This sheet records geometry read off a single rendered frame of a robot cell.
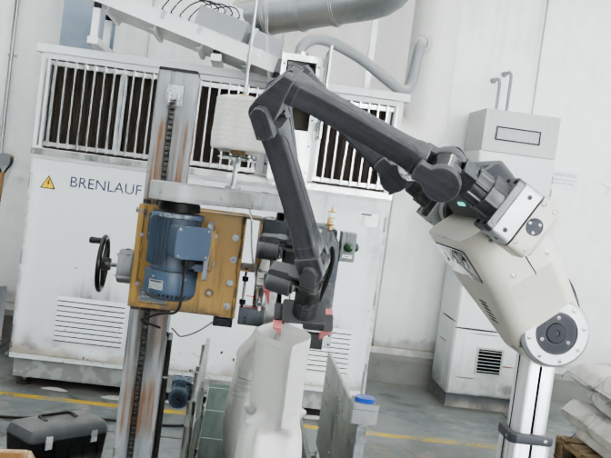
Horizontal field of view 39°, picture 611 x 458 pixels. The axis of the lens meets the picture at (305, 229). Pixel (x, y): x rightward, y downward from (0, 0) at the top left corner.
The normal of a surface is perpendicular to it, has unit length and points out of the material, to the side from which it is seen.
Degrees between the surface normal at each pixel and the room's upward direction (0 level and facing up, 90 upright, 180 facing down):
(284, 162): 118
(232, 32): 88
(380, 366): 90
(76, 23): 90
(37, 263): 90
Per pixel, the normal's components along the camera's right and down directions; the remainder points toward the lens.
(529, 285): 0.36, 0.51
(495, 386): 0.07, 0.06
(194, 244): 0.48, 0.11
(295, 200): -0.23, 0.49
